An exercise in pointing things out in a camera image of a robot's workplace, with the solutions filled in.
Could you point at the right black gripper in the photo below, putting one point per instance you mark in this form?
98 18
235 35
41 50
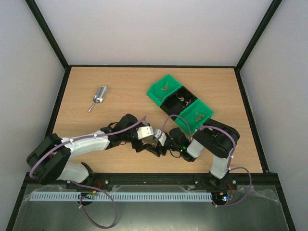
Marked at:
165 147

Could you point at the white slotted cable duct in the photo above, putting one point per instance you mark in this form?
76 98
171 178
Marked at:
123 197

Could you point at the black bin with swirl lollipops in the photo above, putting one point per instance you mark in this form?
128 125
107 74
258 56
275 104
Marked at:
176 102

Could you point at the silver metal scoop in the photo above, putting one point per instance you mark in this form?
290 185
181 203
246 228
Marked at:
99 96

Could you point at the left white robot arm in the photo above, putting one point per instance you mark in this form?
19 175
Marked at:
51 159

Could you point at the gold jar lid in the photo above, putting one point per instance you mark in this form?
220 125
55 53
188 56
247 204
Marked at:
148 140

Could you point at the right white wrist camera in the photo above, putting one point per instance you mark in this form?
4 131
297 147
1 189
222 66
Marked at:
160 136

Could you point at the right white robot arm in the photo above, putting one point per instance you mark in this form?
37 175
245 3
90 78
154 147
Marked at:
218 138

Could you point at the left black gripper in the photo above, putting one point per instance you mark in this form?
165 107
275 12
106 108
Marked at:
135 145

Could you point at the green bin with gummy candies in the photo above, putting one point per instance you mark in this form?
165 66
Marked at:
194 116

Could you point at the black aluminium frame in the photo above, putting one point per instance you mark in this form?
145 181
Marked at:
223 82

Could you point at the green bin with square lollipops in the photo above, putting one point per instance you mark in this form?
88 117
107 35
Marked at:
163 88

